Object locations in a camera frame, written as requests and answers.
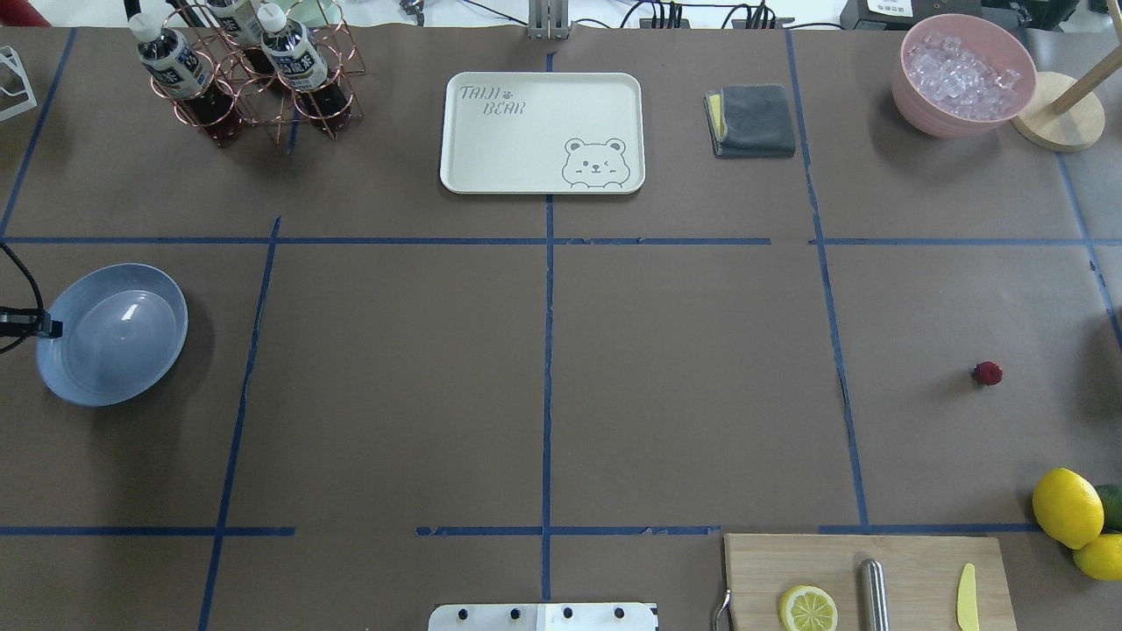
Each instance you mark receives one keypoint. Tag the cream bear serving tray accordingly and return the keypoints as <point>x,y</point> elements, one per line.
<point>543,133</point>

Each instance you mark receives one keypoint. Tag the aluminium frame post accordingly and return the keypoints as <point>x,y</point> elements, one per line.
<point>549,19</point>

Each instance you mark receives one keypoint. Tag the green lime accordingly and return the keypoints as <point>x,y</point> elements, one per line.
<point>1110,496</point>

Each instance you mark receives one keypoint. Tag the large yellow lemon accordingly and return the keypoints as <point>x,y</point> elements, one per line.
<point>1068,508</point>

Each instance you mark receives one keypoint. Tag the blue plastic plate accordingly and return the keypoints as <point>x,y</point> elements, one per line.
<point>122,328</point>

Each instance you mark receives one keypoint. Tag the copper wire bottle rack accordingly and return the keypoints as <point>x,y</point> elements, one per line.
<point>265,102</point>

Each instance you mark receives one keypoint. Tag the red strawberry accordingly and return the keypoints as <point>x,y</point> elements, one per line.
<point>987,373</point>

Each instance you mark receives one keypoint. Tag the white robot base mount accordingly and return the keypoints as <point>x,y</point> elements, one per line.
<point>546,616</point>

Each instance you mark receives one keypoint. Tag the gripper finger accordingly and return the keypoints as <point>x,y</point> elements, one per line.
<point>29,322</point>

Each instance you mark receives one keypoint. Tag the white wire rack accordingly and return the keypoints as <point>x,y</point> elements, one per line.
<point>17,96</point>

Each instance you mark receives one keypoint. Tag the lemon half slice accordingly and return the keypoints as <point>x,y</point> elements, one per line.
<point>807,607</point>

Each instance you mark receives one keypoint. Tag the grey folded cloth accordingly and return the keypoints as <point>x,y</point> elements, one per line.
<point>750,122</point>

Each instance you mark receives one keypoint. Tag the tea bottle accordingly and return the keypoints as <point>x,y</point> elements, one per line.
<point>239,21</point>
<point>185,78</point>
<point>290,46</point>

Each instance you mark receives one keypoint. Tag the left tea bottle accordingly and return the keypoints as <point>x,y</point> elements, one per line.
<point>185,78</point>

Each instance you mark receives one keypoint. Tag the yellow plastic knife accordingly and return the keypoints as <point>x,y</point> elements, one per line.
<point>967,614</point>

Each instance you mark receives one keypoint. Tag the pink bowl of ice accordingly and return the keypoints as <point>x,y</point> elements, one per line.
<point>958,75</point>

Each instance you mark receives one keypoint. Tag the round wooden stand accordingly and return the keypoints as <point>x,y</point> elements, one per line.
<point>1064,114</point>

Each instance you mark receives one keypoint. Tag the right tea bottle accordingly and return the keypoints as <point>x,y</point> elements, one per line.
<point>290,46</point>

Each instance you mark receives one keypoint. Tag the steel cylinder tool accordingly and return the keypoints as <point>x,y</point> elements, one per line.
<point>873,582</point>

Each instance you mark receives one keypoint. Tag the rear tea bottle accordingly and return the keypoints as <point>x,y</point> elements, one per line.
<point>239,21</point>

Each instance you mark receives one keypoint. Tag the small yellow lemon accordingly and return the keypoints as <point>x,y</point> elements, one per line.
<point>1100,559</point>

